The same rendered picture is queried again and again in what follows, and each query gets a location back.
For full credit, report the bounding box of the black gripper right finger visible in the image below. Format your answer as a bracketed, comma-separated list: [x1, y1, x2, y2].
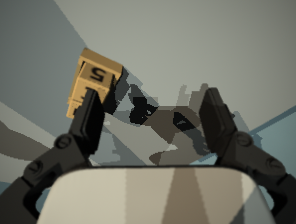
[199, 88, 296, 224]

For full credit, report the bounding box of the tan cube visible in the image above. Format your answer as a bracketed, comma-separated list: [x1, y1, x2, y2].
[67, 98, 82, 119]
[72, 62, 114, 105]

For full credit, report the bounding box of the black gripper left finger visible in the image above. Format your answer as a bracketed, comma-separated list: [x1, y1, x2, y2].
[0, 90, 105, 224]

